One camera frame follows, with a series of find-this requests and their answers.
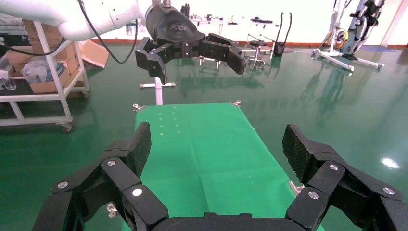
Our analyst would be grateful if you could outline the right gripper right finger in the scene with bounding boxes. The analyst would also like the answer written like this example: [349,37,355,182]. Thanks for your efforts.
[282,124,408,231]

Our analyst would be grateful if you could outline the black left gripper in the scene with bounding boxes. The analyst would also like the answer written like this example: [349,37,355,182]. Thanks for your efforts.
[135,4,247,86]

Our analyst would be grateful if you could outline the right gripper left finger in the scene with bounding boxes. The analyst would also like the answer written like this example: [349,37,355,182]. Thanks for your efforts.
[32,122,169,231]

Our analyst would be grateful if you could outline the flattened cardboard sheet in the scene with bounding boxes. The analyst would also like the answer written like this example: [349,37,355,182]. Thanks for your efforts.
[78,39,110,69]

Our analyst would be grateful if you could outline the small open cardboard box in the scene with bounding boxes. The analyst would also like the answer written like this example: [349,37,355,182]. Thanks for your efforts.
[29,64,71,94]

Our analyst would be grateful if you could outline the wide cardboard box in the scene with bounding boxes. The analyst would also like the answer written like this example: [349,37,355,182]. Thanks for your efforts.
[5,43,80,75]

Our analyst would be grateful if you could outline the stacked cardboard boxes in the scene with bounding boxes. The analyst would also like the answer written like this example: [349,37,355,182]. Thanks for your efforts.
[22,19,66,54]

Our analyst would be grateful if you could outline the white metal stand foot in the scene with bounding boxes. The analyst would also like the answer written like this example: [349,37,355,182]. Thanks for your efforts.
[139,77,177,106]

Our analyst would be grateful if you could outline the black round stool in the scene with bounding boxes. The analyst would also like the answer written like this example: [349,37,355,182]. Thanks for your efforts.
[247,40,269,69]

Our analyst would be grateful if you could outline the green side table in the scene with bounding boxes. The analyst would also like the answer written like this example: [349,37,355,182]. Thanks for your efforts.
[119,103,326,231]

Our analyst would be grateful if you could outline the white metal shelf cart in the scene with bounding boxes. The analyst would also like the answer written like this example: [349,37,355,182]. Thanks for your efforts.
[0,20,90,133]

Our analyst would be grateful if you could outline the white wheeled lift stand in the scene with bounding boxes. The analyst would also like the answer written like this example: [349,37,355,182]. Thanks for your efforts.
[311,0,385,73]

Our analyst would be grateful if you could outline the clear plastic bag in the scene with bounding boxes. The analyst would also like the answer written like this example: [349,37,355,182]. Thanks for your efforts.
[21,60,59,85]

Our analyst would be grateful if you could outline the clear plastic bottle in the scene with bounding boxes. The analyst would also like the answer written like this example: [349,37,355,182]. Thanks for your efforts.
[0,69,17,91]

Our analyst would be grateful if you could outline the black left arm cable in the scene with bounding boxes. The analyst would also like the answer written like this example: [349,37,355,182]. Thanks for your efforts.
[77,0,140,64]

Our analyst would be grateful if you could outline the black device with hoses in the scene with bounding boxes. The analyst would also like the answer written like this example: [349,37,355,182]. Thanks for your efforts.
[272,12,293,58]

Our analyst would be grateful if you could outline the black cable by shelf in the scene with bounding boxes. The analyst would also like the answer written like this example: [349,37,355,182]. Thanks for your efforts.
[0,38,66,57]

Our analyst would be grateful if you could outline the grey black robot frame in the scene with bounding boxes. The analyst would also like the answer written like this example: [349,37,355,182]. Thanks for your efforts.
[341,0,386,61]

